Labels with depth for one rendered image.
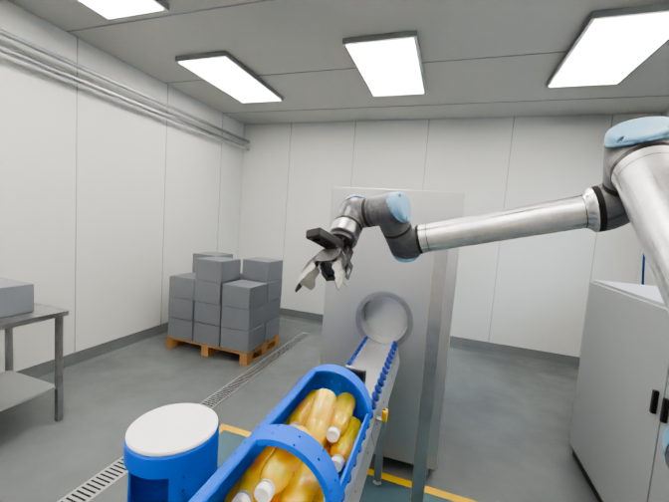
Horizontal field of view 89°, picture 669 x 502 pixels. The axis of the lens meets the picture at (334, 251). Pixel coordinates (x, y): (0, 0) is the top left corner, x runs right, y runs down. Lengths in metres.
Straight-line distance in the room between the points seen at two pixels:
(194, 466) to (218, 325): 3.19
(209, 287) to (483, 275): 3.81
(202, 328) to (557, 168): 5.12
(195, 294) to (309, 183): 2.66
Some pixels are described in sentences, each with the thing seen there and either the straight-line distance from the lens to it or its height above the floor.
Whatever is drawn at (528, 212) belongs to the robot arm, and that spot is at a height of 1.81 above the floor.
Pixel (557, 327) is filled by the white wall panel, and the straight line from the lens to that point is 5.74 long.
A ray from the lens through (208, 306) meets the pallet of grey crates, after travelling 4.42.
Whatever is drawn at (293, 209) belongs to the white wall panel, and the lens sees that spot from 5.98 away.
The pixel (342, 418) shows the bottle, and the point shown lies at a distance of 1.18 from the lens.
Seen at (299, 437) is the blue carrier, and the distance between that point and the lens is 0.92.
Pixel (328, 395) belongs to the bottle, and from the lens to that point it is 1.16.
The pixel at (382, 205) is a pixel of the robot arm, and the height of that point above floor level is 1.80.
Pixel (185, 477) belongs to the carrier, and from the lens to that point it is 1.31.
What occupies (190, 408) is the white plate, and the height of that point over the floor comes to 1.04.
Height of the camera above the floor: 1.75
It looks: 5 degrees down
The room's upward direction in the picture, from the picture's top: 4 degrees clockwise
